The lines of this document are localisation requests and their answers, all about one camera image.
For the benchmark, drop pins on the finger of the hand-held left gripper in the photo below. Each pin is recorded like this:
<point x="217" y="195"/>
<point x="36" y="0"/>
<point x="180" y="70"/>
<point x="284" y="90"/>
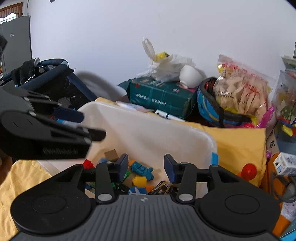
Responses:
<point x="97" y="134"/>
<point x="69" y="115"/>

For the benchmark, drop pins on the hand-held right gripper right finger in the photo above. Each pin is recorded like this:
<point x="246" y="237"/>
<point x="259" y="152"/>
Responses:
<point x="168" y="169"/>

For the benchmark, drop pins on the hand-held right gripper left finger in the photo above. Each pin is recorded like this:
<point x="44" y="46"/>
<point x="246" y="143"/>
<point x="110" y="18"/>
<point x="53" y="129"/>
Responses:
<point x="122" y="166"/>

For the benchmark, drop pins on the green printed toy piece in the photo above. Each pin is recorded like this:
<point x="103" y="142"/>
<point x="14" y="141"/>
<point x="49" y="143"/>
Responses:
<point x="126" y="176"/>

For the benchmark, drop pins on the teal toy robot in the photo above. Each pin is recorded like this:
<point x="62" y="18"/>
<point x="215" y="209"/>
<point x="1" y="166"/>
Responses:
<point x="141" y="169"/>

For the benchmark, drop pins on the light blue toy brick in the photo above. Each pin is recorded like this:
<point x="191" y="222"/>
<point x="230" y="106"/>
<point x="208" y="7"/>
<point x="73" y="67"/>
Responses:
<point x="103" y="160"/>

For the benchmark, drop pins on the small yellow toy piece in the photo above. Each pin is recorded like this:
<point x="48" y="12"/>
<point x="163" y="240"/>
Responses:
<point x="140" y="181"/>

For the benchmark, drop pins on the blue airplane disc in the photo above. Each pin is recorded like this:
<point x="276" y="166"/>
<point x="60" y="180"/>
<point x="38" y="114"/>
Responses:
<point x="137" y="191"/>

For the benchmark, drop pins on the red toy piece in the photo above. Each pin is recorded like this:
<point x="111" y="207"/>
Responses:
<point x="89" y="164"/>

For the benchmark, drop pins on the white plastic storage bin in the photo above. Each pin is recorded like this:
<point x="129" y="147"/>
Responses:
<point x="150" y="139"/>

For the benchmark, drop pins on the dark blue stroller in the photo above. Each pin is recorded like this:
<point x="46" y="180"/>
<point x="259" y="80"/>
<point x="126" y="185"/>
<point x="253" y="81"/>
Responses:
<point x="57" y="78"/>

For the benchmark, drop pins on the white marker pen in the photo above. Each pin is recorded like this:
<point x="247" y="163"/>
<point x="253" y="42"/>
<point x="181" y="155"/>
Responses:
<point x="170" y="115"/>

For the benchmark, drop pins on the black cloth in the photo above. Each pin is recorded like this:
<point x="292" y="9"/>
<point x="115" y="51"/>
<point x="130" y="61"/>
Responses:
<point x="24" y="70"/>

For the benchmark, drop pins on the yellow cloth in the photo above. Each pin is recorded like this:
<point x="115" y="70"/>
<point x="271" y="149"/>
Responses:
<point x="235" y="143"/>

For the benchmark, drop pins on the blue child helmet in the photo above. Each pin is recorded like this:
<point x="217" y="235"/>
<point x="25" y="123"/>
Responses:
<point x="208" y="109"/>

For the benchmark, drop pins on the dark green carton box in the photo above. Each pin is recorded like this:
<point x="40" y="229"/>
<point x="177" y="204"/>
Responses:
<point x="161" y="95"/>

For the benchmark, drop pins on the grey door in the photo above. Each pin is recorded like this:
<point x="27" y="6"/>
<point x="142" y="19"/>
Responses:
<point x="16" y="46"/>

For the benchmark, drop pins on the white plastic bag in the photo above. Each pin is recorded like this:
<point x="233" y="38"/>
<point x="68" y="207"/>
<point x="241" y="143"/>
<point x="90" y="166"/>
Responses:
<point x="161" y="67"/>

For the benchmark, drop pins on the clear snack bag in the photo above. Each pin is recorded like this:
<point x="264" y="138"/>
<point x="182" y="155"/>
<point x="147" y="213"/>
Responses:
<point x="240" y="92"/>

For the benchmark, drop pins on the pink plastic wrap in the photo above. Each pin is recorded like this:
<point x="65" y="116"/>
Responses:
<point x="266" y="115"/>

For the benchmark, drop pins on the orange box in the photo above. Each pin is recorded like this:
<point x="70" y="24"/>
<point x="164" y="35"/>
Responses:
<point x="277" y="208"/>

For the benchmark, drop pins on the small white box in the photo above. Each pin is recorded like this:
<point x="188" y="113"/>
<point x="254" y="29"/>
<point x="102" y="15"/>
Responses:
<point x="285" y="163"/>

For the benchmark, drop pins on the colourful toy box stack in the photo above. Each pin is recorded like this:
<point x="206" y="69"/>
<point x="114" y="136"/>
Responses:
<point x="285" y="104"/>

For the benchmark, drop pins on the light blue card box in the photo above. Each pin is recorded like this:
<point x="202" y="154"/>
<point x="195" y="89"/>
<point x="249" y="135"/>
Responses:
<point x="290" y="231"/>

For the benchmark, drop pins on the brown window frame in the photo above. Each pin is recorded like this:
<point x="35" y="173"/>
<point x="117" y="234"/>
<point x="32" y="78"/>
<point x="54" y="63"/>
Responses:
<point x="11" y="10"/>

